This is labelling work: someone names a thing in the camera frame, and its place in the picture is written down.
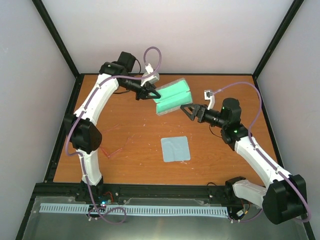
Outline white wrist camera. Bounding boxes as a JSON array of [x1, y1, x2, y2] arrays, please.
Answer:
[[140, 63, 160, 87], [204, 89, 216, 110]]

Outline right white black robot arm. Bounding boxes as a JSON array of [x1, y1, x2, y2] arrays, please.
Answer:
[[180, 98, 308, 225]]

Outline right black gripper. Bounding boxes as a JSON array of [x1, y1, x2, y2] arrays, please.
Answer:
[[181, 104, 227, 129]]

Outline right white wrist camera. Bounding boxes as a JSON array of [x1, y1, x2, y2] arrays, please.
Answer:
[[204, 89, 216, 110]]

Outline red transparent sunglasses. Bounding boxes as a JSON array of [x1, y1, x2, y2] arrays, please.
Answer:
[[98, 124, 134, 159]]

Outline black aluminium frame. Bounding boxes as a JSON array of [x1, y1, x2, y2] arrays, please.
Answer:
[[16, 0, 303, 240]]

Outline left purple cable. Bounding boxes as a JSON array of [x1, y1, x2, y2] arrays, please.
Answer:
[[64, 46, 162, 225]]

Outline grey felt glasses case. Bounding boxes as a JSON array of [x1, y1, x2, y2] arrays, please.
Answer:
[[154, 78, 193, 116]]

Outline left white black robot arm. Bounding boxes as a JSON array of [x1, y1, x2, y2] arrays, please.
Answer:
[[63, 51, 161, 202]]

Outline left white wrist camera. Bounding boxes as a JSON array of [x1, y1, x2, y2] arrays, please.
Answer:
[[140, 63, 160, 87]]

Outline light blue slotted cable duct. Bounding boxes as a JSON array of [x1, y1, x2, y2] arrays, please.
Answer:
[[39, 203, 229, 218]]

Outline light blue cleaning cloth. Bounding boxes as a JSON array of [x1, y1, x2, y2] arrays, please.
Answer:
[[160, 136, 191, 163]]

